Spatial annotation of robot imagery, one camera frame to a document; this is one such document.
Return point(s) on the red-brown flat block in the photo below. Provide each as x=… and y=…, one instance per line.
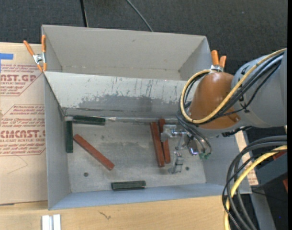
x=167, y=152
x=93, y=152
x=158, y=145

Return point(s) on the brown cardboard board red print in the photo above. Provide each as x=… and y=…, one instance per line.
x=21, y=171

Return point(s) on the grey metal bin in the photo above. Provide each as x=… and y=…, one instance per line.
x=126, y=150

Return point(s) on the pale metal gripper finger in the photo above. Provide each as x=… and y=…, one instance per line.
x=178, y=164
x=165, y=134

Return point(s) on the dark green flat block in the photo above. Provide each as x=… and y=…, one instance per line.
x=128, y=185
x=88, y=120
x=69, y=138

